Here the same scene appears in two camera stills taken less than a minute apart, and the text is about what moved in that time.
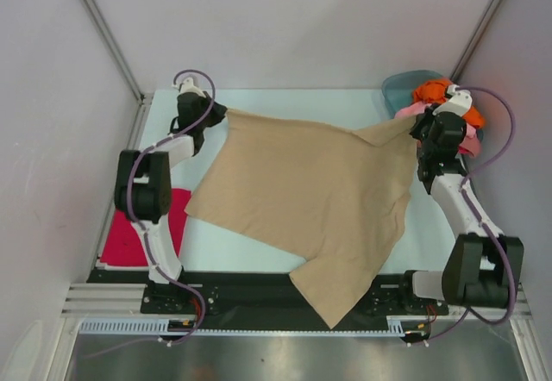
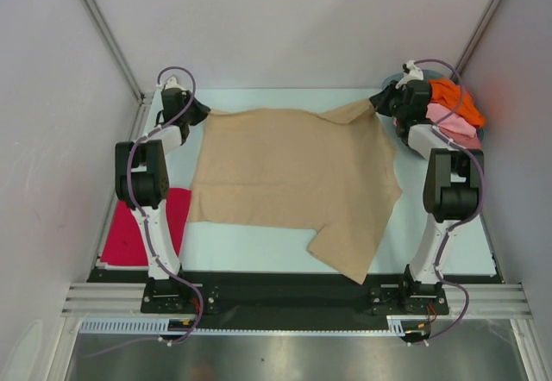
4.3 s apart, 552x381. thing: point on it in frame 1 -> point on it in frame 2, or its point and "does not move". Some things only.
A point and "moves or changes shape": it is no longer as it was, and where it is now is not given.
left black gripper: (218, 111) -> (202, 112)
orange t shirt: (435, 91) does not move
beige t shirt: (333, 195) moves or changes shape
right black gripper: (416, 130) -> (381, 100)
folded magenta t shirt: (124, 244) does not move
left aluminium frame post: (107, 31) does not move
